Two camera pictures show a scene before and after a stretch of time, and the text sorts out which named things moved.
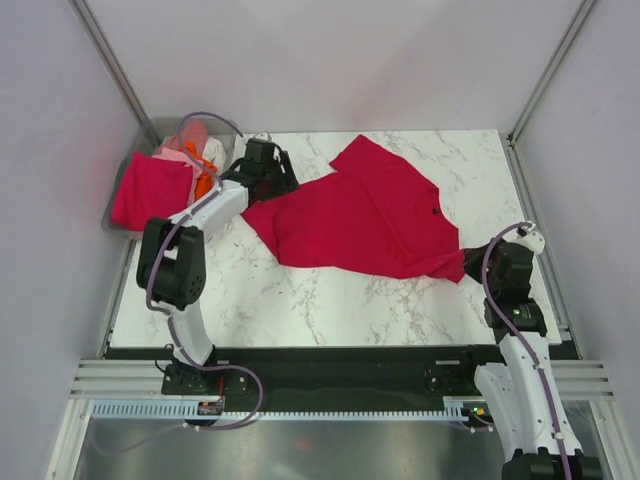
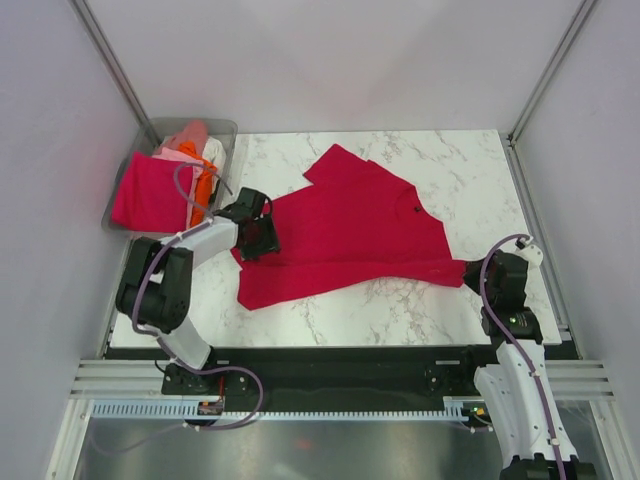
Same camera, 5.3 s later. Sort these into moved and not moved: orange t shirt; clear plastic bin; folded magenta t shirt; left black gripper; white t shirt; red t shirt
Moved: red t shirt; left black gripper
Not moved: clear plastic bin; white t shirt; orange t shirt; folded magenta t shirt
